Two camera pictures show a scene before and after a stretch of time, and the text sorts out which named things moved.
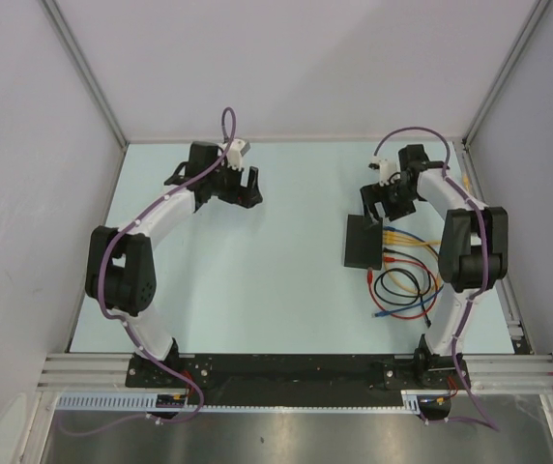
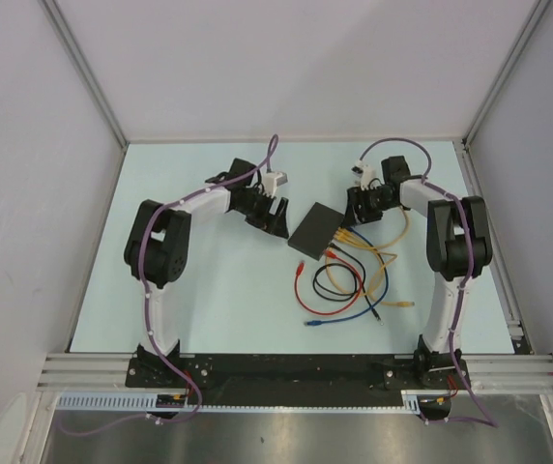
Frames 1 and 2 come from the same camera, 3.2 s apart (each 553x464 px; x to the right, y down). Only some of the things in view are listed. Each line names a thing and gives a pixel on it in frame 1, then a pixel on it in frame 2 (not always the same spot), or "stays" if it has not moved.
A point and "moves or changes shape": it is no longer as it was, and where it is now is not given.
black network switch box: (363, 248) to (316, 231)
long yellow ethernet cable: (397, 238) moves or changes shape
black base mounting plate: (290, 379) stays
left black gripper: (247, 196) to (273, 223)
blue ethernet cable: (381, 313) to (319, 322)
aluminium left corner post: (59, 18) stays
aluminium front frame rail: (513, 373) stays
